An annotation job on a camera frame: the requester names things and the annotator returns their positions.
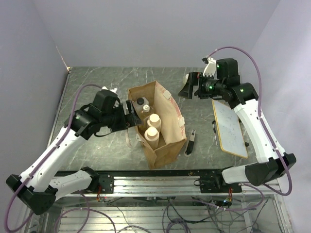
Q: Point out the white jug black cap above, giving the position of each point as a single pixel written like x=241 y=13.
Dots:
x=139 y=104

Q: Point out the aluminium mounting rail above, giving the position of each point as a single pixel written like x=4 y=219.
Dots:
x=158 y=186

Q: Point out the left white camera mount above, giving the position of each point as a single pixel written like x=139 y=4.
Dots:
x=114 y=90

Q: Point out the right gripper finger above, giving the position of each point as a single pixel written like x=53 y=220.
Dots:
x=194 y=78
x=187 y=90

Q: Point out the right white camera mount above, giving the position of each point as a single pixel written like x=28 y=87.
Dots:
x=210 y=68

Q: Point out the brown canvas tote bag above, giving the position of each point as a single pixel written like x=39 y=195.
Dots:
x=172 y=135

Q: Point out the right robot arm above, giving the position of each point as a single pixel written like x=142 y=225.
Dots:
x=220 y=80

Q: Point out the amber bottle white cap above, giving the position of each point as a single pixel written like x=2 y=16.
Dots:
x=146 y=111

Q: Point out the cream bottle beige cap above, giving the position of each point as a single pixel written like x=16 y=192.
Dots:
x=154 y=121

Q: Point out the black marker pen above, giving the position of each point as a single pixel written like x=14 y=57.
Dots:
x=215 y=132

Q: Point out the small whiteboard yellow frame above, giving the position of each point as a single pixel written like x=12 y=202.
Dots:
x=230 y=135

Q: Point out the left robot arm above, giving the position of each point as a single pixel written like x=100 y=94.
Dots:
x=37 y=186

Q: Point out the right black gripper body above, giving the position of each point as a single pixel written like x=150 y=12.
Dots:
x=207 y=86

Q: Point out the black white utility knife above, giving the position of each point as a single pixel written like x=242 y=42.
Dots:
x=190 y=144

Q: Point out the pale green bottle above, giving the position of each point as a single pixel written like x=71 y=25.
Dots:
x=186 y=79

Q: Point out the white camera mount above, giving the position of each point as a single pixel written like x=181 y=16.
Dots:
x=210 y=68
x=114 y=90

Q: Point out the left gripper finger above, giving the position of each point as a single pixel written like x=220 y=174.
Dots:
x=137 y=120
x=130 y=110

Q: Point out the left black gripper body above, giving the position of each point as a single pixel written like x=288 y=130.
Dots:
x=120 y=121

